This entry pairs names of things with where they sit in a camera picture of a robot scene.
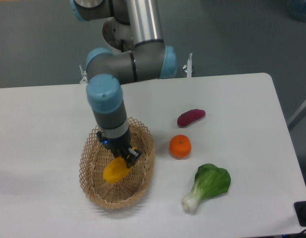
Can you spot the orange tangerine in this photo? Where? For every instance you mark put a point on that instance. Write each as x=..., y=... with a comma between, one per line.
x=180, y=146

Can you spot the green bok choy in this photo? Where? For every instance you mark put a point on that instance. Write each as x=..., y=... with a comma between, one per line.
x=210, y=181

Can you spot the woven wicker basket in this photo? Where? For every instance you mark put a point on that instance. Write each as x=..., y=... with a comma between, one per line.
x=124, y=193

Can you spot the yellow mango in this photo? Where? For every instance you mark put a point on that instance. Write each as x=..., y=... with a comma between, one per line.
x=116, y=170

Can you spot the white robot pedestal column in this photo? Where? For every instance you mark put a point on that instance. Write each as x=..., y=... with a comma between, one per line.
x=118, y=36

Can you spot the purple sweet potato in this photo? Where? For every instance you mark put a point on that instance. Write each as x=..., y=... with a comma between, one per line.
x=189, y=117

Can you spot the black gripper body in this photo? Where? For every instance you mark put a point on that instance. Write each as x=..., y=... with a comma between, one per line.
x=118, y=145

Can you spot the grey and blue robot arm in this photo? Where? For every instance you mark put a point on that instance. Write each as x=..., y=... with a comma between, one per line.
x=144, y=56

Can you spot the black device at table edge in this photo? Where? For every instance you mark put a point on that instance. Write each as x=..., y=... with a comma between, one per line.
x=300, y=209

